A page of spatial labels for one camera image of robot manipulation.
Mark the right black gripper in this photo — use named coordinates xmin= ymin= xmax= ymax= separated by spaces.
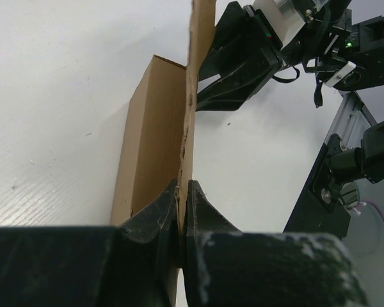
xmin=196 ymin=1 xmax=349 ymax=111

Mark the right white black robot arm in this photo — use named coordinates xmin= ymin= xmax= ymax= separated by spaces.
xmin=197 ymin=1 xmax=384 ymax=111

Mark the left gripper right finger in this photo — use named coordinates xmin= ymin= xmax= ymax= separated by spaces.
xmin=183 ymin=180 xmax=369 ymax=306

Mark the aluminium table frame rail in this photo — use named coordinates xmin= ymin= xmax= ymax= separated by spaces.
xmin=324 ymin=91 xmax=378 ymax=149

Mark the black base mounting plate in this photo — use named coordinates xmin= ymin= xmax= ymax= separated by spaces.
xmin=284 ymin=134 xmax=351 ymax=239

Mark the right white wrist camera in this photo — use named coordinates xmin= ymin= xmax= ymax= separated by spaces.
xmin=252 ymin=0 xmax=330 ymax=47

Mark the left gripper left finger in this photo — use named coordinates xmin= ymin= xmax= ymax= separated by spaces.
xmin=0 ymin=182 xmax=178 ymax=306

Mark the cardboard box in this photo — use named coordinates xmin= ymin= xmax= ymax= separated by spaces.
xmin=106 ymin=1 xmax=216 ymax=306

